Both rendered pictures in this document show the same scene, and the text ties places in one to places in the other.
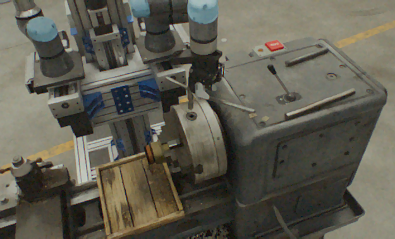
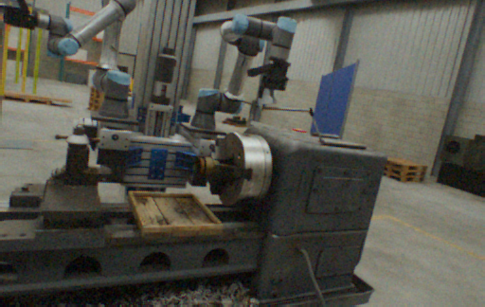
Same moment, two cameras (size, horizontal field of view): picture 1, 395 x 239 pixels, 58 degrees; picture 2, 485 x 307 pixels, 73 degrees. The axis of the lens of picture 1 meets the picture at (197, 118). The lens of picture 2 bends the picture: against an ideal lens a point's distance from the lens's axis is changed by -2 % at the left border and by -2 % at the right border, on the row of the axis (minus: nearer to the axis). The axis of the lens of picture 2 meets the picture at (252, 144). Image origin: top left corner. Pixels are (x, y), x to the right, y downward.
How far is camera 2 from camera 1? 89 cm
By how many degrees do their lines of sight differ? 38
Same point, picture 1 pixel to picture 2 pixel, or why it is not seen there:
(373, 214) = not seen: outside the picture
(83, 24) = (144, 97)
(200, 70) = (272, 74)
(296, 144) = (327, 173)
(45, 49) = (116, 90)
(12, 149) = not seen: outside the picture
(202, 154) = (254, 160)
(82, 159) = not seen: hidden behind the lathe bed
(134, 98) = (168, 166)
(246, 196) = (281, 222)
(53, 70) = (113, 111)
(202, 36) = (283, 41)
